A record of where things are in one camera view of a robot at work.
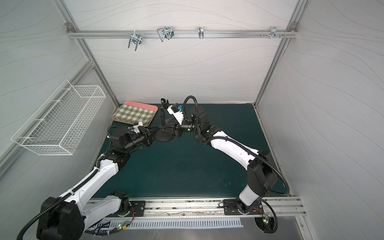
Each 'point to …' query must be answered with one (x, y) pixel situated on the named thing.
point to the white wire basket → (60, 126)
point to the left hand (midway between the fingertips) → (161, 128)
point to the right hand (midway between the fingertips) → (162, 124)
